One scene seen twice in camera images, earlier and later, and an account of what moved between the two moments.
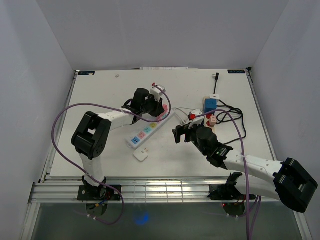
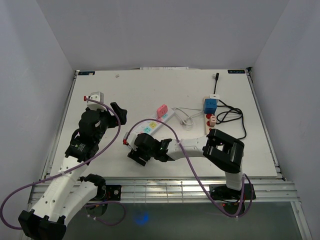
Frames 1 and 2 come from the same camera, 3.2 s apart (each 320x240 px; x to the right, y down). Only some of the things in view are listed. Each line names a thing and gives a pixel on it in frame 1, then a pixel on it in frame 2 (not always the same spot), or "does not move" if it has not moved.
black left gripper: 158,109 → 120,112
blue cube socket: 210,105 does not move
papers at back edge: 182,68 does not move
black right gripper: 186,129 → 135,155
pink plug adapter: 164,114 does not move
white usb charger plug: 214,96 does not move
